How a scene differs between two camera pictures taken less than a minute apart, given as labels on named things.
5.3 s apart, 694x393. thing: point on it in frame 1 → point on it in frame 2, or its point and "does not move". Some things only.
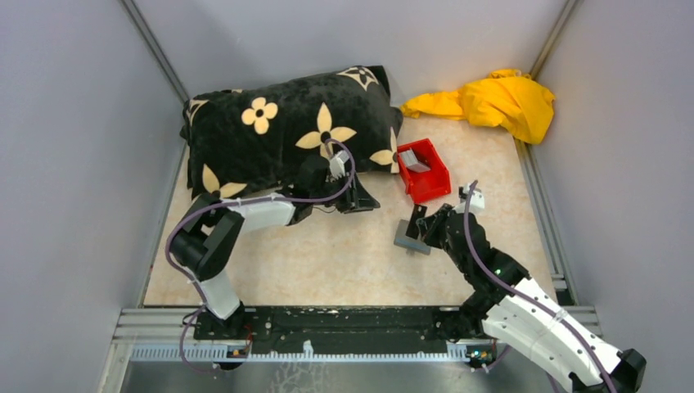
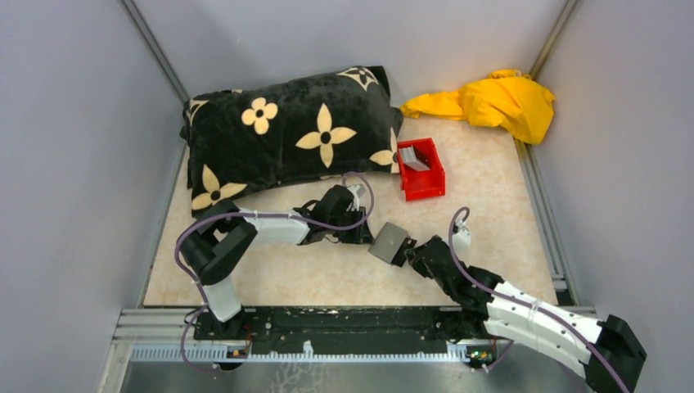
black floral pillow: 254,141 does not move
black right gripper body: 435,234 → 418,263
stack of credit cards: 410,160 does not move
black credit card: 418,212 → 399,257
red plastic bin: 423,186 does not move
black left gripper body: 340,201 → 341,222
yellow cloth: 508,96 does not move
